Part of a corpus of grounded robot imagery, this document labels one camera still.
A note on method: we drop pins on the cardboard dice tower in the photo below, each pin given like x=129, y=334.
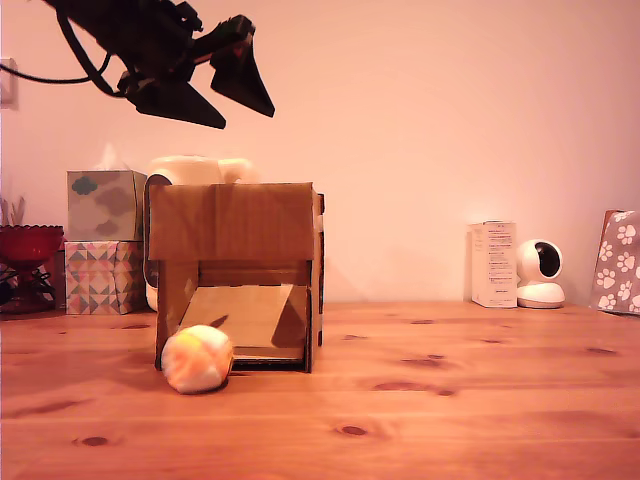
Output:
x=260, y=225

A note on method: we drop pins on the dry pale twigs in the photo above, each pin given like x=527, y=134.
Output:
x=19, y=212

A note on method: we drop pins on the red glass bowl on foot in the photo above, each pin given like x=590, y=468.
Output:
x=25, y=245

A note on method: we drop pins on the white carton with small print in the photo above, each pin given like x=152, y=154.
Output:
x=495, y=265

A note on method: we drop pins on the grey paw print bag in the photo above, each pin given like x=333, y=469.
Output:
x=620, y=265

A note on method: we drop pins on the cloud print tissue box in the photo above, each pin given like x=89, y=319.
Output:
x=100, y=205

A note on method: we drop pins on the triangle pattern tissue box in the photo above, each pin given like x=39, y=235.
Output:
x=100, y=280

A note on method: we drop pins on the small white round camera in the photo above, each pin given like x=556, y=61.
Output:
x=539, y=295

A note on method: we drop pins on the orange and white footbag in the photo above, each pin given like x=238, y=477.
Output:
x=197, y=360

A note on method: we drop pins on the white tissue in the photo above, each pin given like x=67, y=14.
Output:
x=107, y=160

